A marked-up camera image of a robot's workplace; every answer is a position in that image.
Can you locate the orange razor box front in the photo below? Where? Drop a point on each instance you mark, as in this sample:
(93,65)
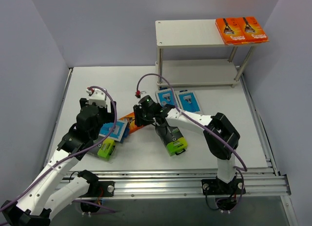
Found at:
(230,31)

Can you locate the black green razor box left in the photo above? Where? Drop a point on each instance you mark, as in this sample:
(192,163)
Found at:
(103,150)

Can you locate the blue razor box left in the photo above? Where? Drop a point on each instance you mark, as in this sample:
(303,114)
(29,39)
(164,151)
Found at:
(119,133)

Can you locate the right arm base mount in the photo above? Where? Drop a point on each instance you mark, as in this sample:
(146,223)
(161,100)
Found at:
(233,190)

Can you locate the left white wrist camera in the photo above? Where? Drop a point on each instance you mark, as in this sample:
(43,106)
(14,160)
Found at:
(97,97)

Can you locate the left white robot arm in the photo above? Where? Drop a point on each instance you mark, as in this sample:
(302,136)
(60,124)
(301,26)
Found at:
(40,202)

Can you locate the black green razor box centre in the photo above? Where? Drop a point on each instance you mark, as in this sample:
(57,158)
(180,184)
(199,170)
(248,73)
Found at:
(172,138)

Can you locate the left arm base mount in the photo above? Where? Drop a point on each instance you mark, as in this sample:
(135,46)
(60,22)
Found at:
(102,188)

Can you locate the blue razor box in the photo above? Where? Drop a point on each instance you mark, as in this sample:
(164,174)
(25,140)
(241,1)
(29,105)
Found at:
(119,133)
(166,96)
(188,101)

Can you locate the blue razor box middle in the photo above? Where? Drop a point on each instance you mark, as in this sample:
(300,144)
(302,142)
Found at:
(166,96)

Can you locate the white two-tier shelf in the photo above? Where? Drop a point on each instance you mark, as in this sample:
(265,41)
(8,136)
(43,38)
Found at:
(191,53)

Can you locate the blue razor box right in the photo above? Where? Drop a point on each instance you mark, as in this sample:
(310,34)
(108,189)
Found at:
(188,101)

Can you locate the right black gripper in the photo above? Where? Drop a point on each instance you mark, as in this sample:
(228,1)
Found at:
(140,116)

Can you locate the orange razor box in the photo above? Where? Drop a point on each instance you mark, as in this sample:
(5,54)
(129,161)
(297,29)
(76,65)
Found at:
(130,118)
(252,30)
(230,31)

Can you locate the black green razor box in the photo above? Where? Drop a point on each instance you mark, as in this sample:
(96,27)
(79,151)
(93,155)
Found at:
(172,138)
(103,150)

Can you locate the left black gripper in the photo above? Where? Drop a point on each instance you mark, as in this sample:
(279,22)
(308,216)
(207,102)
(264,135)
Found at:
(107,114)

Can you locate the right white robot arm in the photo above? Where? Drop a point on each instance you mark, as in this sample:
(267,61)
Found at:
(221,136)

